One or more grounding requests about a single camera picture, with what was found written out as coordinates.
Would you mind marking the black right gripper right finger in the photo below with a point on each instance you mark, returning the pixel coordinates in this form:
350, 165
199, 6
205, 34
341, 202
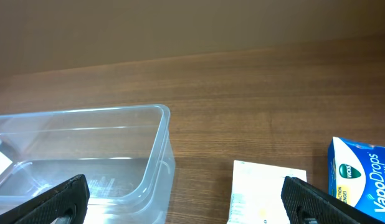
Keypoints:
306, 204

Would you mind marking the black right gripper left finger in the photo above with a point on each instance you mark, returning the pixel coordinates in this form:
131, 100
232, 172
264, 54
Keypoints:
66, 203

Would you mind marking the white medicine box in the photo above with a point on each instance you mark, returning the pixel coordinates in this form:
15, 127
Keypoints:
256, 193

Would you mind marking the blue Vicks VapoDrops box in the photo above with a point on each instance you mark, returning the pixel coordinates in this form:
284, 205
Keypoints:
356, 175

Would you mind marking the clear plastic container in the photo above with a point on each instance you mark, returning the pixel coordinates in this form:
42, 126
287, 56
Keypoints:
124, 153

